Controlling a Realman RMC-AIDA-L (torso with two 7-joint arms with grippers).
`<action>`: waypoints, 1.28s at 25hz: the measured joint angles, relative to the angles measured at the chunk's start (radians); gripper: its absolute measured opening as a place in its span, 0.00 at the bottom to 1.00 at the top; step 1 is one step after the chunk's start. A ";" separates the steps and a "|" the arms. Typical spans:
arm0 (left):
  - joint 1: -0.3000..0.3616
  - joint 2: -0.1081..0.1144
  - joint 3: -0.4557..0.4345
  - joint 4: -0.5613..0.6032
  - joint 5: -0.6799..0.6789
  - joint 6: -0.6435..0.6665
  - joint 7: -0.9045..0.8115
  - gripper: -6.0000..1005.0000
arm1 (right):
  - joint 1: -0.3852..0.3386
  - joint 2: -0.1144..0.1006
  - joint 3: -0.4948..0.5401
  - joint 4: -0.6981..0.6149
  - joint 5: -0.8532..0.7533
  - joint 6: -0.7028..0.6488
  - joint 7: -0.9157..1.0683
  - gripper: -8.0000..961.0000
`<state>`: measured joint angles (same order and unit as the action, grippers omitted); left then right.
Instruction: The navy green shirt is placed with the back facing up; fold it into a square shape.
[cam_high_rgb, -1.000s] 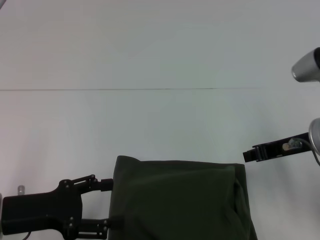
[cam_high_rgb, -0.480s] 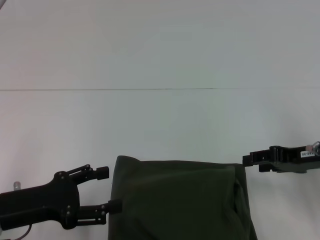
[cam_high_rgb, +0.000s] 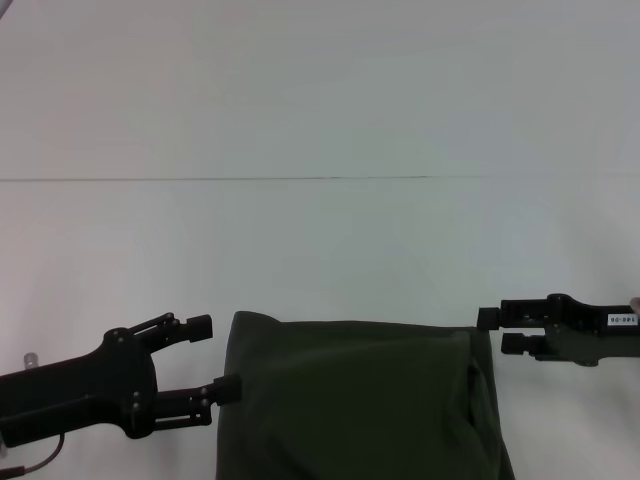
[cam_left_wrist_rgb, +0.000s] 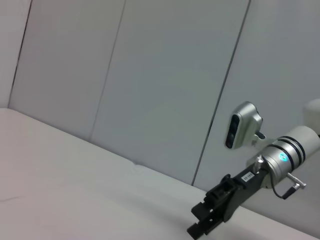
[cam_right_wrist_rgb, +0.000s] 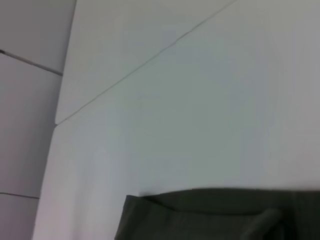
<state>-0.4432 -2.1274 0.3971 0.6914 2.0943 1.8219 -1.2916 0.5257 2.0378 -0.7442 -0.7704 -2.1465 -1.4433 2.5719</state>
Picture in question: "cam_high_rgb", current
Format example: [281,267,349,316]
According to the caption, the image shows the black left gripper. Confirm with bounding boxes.
[0,312,244,448]

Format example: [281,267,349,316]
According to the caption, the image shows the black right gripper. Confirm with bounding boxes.
[477,293,640,370]

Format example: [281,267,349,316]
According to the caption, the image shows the dark green shirt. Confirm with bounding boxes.
[213,309,517,480]

